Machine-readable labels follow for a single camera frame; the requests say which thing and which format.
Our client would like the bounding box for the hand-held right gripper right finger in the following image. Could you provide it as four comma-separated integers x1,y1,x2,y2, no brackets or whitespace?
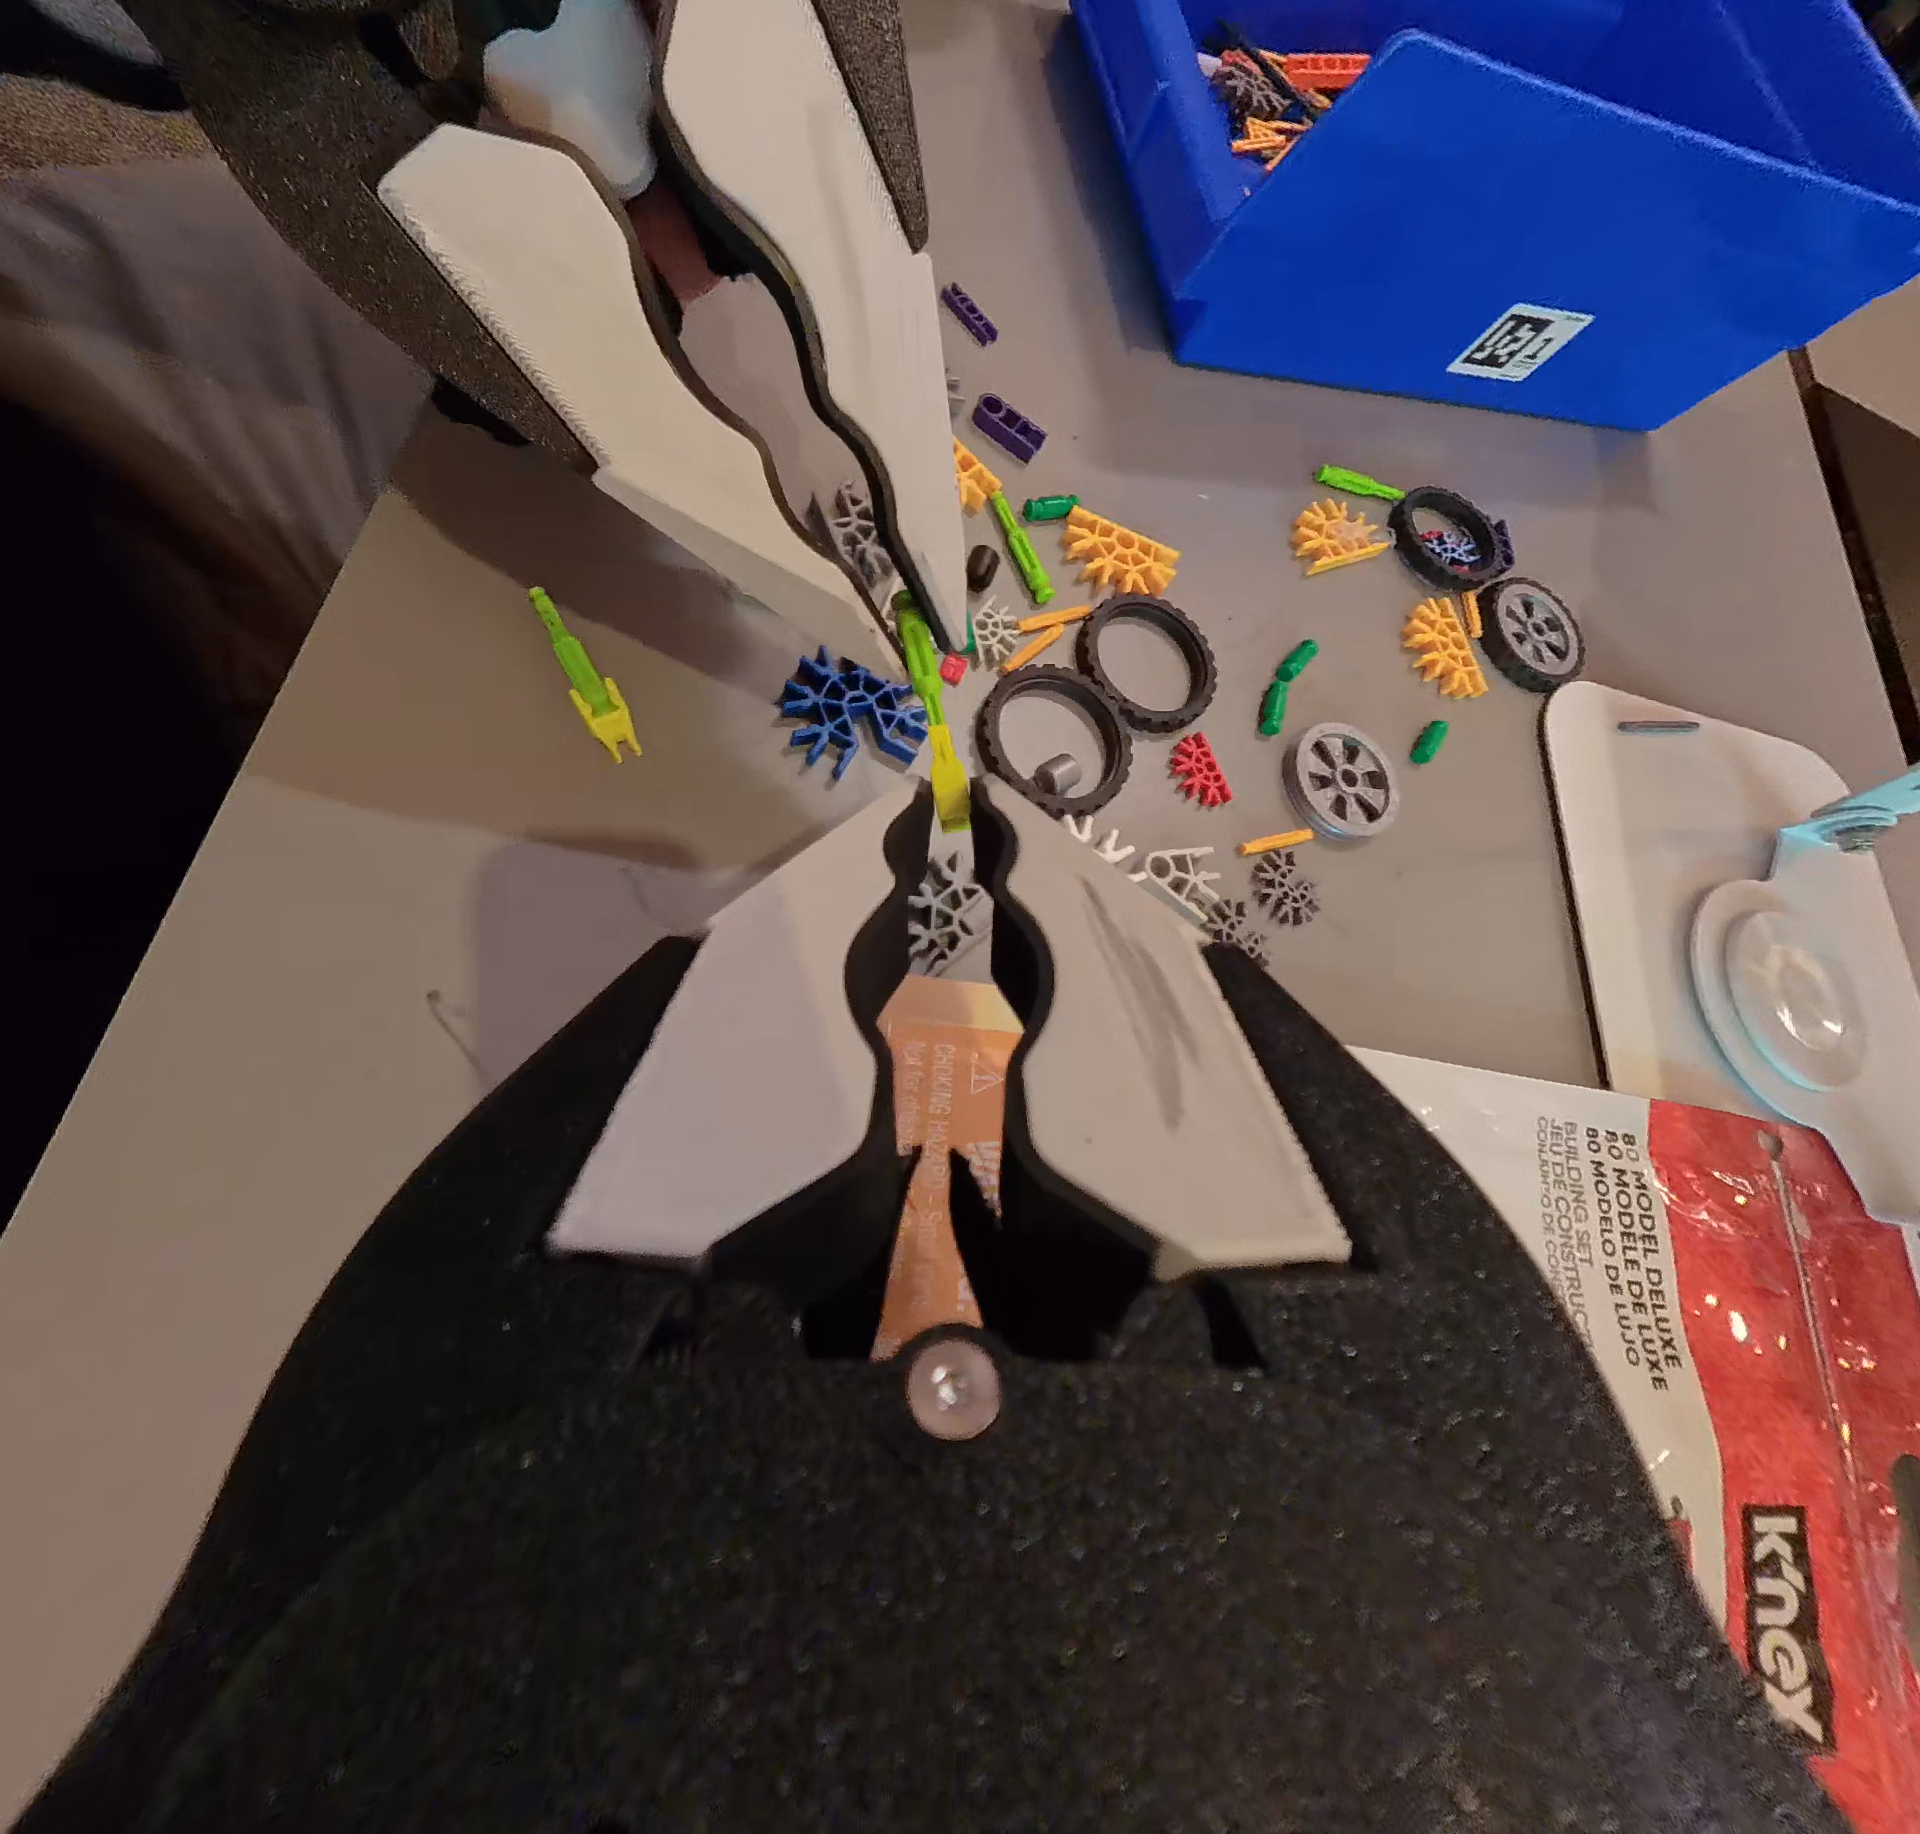
966,781,1351,1311

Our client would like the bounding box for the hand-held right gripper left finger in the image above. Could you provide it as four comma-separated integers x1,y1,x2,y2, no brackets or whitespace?
545,781,933,1302

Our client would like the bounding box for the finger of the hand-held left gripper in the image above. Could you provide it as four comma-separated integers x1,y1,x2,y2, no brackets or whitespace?
375,123,908,652
647,0,969,652

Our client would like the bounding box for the dark grey half-snowflake connector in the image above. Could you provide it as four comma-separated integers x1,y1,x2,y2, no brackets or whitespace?
905,850,991,966

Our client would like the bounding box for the grey wheel hub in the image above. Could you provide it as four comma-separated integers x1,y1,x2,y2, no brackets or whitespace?
1280,721,1400,837

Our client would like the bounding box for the black rubber tire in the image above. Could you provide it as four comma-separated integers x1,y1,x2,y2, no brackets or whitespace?
1076,592,1216,733
975,664,1138,815

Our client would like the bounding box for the blue snowflake connector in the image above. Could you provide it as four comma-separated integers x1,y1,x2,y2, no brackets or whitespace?
776,645,931,776

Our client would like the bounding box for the pile of construction pieces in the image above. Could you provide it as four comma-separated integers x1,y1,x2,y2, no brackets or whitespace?
1197,25,1373,174

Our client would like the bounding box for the white document stand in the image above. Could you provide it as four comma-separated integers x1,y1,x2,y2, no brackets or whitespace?
1542,679,1920,1220

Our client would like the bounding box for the grey wheel with black tire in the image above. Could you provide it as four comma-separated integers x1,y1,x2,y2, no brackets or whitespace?
1483,573,1588,695

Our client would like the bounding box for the black tire with inner connectors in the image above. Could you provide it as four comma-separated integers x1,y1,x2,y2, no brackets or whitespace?
1385,483,1515,590

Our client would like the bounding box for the red white toy packaging bag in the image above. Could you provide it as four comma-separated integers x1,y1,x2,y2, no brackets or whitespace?
876,978,1920,1834

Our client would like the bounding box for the person's dark clothing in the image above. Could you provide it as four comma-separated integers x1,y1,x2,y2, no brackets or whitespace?
0,364,399,1235

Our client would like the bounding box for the blue plastic storage bin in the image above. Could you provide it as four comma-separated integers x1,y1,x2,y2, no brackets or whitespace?
1049,0,1920,432

